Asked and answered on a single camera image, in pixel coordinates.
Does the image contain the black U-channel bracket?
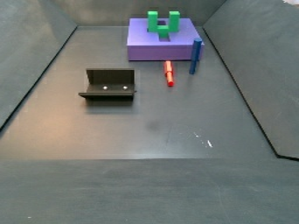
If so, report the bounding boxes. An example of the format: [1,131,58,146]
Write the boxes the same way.
[78,68,136,100]

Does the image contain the purple base board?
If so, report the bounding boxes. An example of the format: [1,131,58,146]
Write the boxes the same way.
[126,18,200,61]

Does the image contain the red cylindrical peg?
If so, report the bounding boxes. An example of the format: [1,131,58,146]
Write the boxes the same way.
[162,60,173,87]

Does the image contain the green U-shaped block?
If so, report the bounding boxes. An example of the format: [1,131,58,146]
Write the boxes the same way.
[146,11,180,39]

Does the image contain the blue cylindrical peg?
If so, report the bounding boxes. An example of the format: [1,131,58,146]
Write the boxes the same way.
[189,38,201,74]

